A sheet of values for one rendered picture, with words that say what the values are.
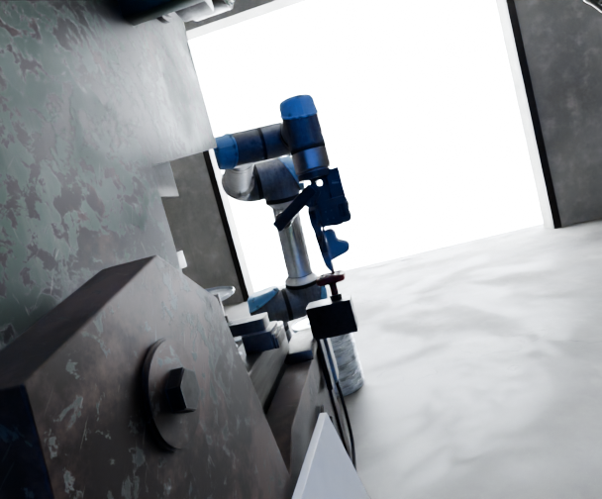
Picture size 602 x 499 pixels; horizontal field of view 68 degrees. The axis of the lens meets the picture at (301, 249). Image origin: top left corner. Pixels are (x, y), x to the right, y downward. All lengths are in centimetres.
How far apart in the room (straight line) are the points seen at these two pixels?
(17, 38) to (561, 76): 562
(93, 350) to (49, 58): 29
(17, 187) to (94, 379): 17
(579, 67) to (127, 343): 578
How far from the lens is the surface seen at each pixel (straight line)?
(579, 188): 580
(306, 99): 92
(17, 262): 36
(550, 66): 582
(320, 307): 93
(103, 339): 29
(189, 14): 70
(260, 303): 145
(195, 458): 38
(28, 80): 45
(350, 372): 225
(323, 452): 68
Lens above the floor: 90
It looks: 5 degrees down
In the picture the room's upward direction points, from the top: 15 degrees counter-clockwise
